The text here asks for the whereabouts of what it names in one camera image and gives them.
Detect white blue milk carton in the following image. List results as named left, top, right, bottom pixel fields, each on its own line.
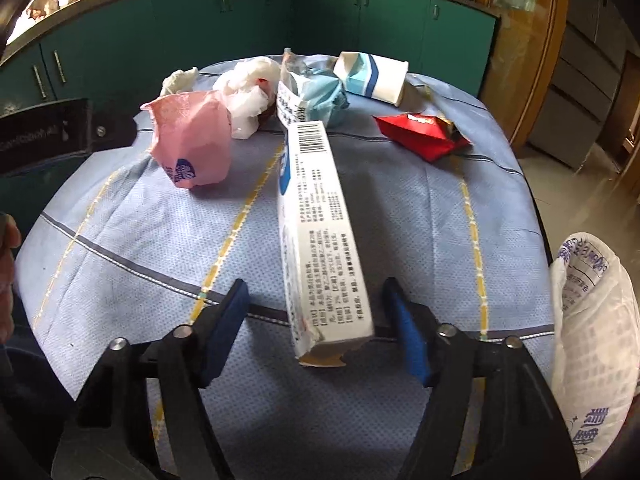
left=332, top=51, right=410, bottom=107

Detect person's left hand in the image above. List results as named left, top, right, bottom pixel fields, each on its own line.
left=0, top=212, right=23, bottom=346

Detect white cardboard box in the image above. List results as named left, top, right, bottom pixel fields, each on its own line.
left=276, top=120, right=376, bottom=368

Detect white printed bin liner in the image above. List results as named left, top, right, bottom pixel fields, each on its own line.
left=547, top=232, right=640, bottom=478

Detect white tissue wad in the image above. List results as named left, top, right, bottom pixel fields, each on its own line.
left=160, top=66, right=201, bottom=97

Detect grey refrigerator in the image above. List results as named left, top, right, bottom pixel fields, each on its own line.
left=527, top=0, right=640, bottom=171

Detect white plastic bag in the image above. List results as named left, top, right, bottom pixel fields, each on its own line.
left=212, top=57, right=282, bottom=140

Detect light blue packet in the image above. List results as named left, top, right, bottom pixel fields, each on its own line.
left=277, top=49, right=351, bottom=128

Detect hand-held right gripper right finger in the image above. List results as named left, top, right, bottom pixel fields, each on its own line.
left=382, top=277, right=583, bottom=480

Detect pink plastic bag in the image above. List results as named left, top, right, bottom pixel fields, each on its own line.
left=140, top=90, right=233, bottom=190

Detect red snack wrapper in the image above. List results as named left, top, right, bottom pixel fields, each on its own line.
left=372, top=112, right=473, bottom=163

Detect blue checked tablecloth table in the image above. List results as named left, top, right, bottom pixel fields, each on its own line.
left=15, top=55, right=556, bottom=480

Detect wooden framed glass door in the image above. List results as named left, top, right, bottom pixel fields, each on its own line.
left=477, top=0, right=571, bottom=151

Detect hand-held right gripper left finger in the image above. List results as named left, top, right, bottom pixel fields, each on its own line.
left=50, top=279, right=251, bottom=480

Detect teal base cabinets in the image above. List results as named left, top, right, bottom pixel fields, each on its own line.
left=0, top=0, right=501, bottom=221

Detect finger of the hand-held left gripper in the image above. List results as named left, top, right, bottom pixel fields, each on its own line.
left=90, top=110, right=139, bottom=153

